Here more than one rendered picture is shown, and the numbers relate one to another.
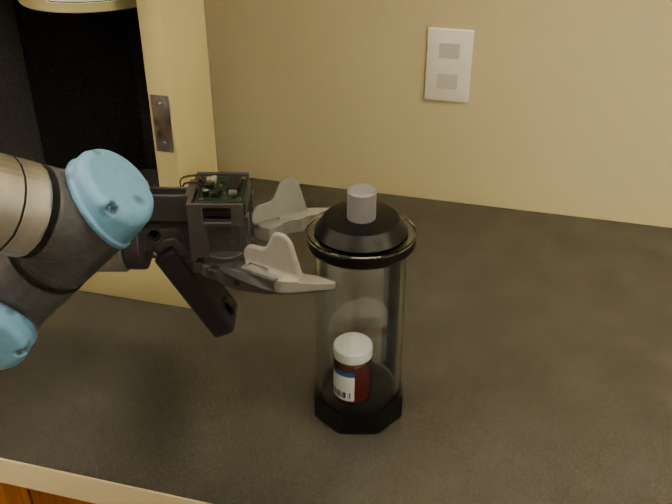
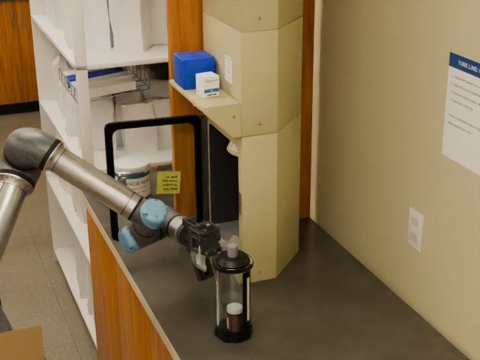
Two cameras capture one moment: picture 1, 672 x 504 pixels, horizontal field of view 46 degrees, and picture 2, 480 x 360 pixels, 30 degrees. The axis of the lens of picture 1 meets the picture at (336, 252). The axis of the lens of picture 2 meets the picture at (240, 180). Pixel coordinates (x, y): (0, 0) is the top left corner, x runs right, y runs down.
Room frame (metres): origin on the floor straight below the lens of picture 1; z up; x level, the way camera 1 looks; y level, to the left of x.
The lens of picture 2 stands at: (-0.55, -1.75, 2.25)
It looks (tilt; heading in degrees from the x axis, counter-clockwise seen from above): 22 degrees down; 54
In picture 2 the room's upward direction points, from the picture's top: straight up
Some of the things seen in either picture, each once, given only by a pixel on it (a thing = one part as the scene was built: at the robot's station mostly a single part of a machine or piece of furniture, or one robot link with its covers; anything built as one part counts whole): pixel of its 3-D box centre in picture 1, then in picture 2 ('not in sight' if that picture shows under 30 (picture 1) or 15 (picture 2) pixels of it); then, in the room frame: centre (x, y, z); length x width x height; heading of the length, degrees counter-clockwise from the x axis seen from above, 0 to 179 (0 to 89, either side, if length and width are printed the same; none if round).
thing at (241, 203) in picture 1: (193, 226); (198, 238); (0.69, 0.14, 1.17); 0.12 x 0.08 x 0.09; 90
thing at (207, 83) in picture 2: not in sight; (207, 84); (0.85, 0.32, 1.54); 0.05 x 0.05 x 0.06; 83
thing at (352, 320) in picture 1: (359, 318); (233, 295); (0.68, -0.02, 1.06); 0.11 x 0.11 x 0.21
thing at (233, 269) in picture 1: (244, 268); (198, 256); (0.65, 0.09, 1.14); 0.09 x 0.05 x 0.02; 56
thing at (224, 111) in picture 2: not in sight; (203, 107); (0.86, 0.36, 1.46); 0.32 x 0.12 x 0.10; 75
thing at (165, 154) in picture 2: not in sight; (155, 178); (0.79, 0.55, 1.19); 0.30 x 0.01 x 0.40; 160
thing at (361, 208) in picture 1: (361, 219); (232, 256); (0.68, -0.02, 1.18); 0.09 x 0.09 x 0.07
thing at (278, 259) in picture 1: (285, 260); (201, 256); (0.63, 0.05, 1.16); 0.09 x 0.03 x 0.06; 56
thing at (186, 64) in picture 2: not in sight; (193, 69); (0.88, 0.43, 1.55); 0.10 x 0.10 x 0.09; 75
